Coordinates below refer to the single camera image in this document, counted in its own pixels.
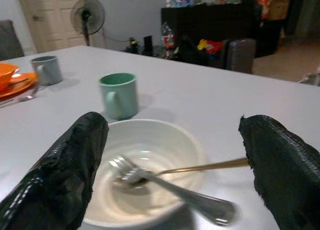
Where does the silver fork beside orange plate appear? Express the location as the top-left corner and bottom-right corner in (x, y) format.
(0, 86), (40, 108)

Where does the white panel door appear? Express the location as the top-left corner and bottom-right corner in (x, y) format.
(15, 0), (94, 54)

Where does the orange snack bag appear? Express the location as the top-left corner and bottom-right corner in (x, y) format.
(255, 0), (274, 20)

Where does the black speaker tower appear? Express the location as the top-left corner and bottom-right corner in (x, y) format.
(143, 35), (153, 57)

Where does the dark wooden sideboard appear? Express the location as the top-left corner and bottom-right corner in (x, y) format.
(160, 2), (282, 59)

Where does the red and white snack bag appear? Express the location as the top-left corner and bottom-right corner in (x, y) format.
(161, 22), (177, 50)

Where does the orange plastic bowl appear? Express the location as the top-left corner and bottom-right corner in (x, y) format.
(0, 62), (20, 91)

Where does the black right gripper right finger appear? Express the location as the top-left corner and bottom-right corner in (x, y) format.
(238, 114), (320, 230)

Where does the green plastic mug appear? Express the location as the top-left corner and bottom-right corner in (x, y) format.
(98, 73), (139, 120)

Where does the silver metal fork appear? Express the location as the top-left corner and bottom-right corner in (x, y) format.
(108, 155), (237, 227)

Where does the gold handled spoon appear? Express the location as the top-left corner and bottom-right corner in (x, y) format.
(113, 157), (250, 188)

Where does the grey padded chair back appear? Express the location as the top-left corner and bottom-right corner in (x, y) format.
(223, 38), (257, 74)

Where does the orange plastic plate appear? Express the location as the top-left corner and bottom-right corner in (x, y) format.
(0, 72), (39, 99)

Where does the yellow and red toy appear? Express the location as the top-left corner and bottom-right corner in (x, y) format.
(196, 39), (224, 55)

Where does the grey plastic mug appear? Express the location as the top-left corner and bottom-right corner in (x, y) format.
(30, 56), (63, 86)

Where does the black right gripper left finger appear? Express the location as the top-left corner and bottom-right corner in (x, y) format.
(0, 111), (110, 230)

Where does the white ceramic bowl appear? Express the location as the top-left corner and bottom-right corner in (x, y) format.
(81, 119), (207, 228)

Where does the cardboard box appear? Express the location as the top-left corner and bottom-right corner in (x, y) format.
(268, 0), (290, 21)

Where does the black standing fan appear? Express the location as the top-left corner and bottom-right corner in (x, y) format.
(70, 0), (106, 47)

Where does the grey upholstered chair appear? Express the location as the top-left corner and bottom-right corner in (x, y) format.
(0, 20), (25, 61)

